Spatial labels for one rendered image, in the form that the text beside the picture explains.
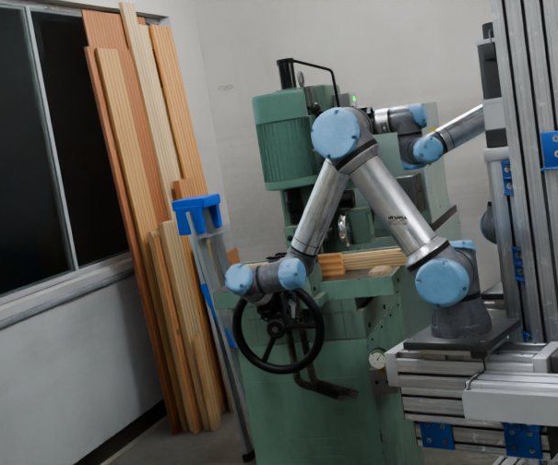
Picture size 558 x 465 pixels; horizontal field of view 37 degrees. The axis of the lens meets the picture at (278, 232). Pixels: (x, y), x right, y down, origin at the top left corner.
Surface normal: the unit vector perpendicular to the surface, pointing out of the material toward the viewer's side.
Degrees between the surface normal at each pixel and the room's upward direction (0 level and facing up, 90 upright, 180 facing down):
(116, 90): 87
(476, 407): 90
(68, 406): 90
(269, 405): 90
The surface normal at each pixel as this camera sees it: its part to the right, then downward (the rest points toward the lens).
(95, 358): 0.92, -0.10
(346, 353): -0.32, 0.16
